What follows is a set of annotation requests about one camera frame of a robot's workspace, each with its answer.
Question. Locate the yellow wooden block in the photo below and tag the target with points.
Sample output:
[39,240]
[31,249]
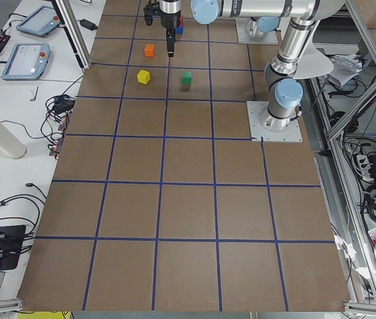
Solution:
[143,77]

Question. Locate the red wooden block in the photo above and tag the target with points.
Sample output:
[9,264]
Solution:
[181,21]

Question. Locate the teach pendant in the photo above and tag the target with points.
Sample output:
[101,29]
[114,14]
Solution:
[27,61]
[40,23]

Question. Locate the green wooden block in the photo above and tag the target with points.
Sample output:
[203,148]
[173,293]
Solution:
[186,78]

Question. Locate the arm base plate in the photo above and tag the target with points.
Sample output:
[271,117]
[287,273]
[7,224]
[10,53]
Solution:
[265,128]
[257,30]

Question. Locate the aluminium frame post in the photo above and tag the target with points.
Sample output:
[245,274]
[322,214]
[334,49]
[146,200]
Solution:
[67,19]

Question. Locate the orange wooden block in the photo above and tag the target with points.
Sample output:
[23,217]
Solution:
[149,50]

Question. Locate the white power strip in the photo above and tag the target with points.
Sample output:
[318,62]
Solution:
[362,166]

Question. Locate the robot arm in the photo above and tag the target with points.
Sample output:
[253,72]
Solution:
[206,12]
[286,92]

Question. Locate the far teach pendant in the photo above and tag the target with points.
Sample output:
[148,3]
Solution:
[40,23]

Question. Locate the near teach pendant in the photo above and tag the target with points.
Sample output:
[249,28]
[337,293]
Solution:
[27,61]

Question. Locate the black power adapter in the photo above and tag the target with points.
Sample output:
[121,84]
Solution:
[88,25]

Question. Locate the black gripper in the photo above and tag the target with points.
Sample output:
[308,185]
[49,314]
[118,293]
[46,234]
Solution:
[169,20]

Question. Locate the hex key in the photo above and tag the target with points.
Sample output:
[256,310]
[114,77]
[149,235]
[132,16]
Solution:
[34,93]

